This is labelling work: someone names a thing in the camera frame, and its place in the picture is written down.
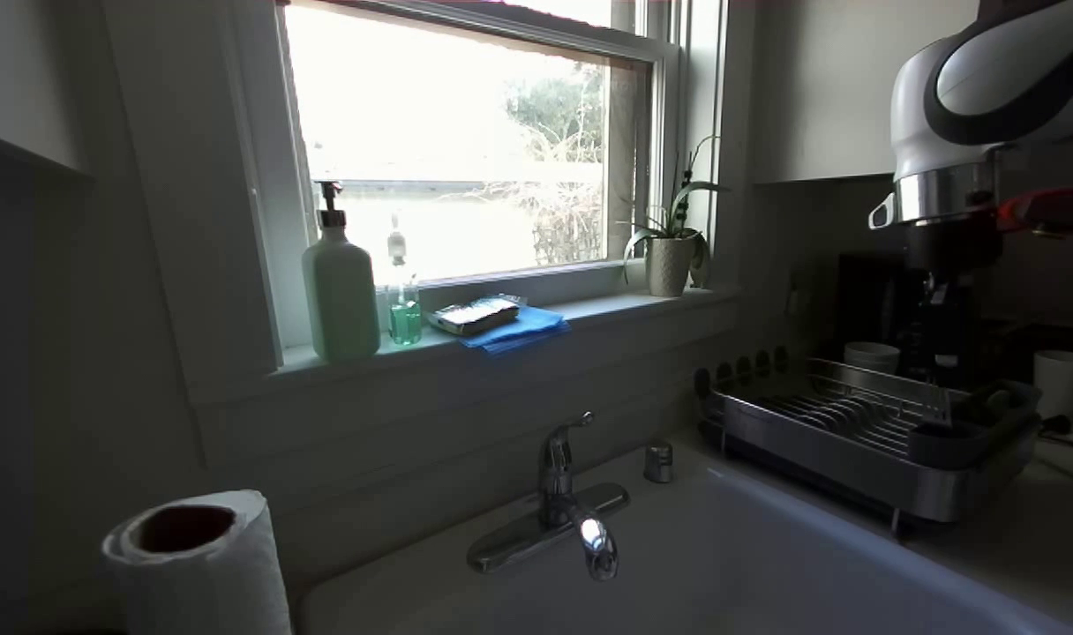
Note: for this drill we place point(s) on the white mug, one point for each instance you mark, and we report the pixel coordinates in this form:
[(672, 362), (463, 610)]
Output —
[(1054, 380)]

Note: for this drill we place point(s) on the black coffee maker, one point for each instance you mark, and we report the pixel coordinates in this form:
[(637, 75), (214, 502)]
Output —
[(877, 296)]

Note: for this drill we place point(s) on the white upper cabinet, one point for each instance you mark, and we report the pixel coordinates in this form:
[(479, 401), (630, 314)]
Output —
[(825, 80)]

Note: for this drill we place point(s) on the potted plant white pot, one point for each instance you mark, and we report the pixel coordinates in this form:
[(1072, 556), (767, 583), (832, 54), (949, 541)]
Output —
[(672, 248)]

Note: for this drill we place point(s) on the green soap dispenser bottle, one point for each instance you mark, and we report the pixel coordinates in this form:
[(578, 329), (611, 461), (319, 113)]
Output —
[(340, 286)]

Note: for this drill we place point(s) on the small green bottle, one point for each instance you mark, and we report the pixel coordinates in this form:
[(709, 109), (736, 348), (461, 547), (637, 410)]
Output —
[(405, 308)]

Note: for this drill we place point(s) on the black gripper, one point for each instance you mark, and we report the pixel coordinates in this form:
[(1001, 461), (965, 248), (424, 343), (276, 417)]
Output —
[(949, 250)]

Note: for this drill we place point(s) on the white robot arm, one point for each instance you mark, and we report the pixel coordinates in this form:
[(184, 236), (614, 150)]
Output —
[(959, 107)]

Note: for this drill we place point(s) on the white paper towel roll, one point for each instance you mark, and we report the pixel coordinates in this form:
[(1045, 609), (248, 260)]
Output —
[(199, 567)]

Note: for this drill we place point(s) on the chrome sink faucet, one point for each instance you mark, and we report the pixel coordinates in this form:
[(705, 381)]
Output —
[(563, 510)]

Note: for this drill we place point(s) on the white sink basin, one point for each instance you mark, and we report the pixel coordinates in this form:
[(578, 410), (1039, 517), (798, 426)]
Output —
[(712, 550)]

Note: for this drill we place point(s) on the steel dish rack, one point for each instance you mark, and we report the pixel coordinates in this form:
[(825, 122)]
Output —
[(907, 446)]

